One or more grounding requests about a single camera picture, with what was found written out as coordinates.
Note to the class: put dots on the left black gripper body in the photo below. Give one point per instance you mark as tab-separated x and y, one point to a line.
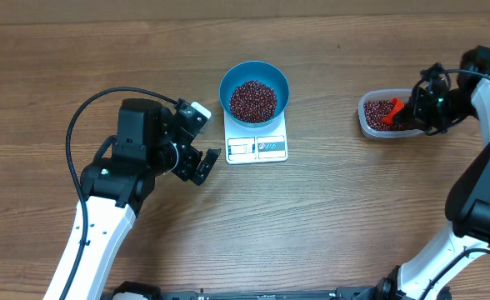
180	162

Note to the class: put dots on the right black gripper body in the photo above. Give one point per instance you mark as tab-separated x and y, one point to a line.
436	108

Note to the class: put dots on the orange measuring scoop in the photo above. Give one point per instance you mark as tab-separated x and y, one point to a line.
396	106

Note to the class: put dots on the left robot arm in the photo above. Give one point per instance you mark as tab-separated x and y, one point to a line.
151	140

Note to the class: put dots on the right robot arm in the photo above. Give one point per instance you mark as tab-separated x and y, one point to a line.
466	236

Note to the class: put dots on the white digital kitchen scale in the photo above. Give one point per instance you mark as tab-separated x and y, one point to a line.
247	145

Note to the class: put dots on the red beans in bowl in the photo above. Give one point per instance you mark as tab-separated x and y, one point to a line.
253	102

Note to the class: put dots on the blue bowl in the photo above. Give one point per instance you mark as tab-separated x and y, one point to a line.
255	71

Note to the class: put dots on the clear plastic container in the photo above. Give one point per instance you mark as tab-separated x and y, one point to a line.
385	94

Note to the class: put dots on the red beans in container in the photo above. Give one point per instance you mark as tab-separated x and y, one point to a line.
374	112

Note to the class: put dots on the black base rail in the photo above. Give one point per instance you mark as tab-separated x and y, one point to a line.
141	291

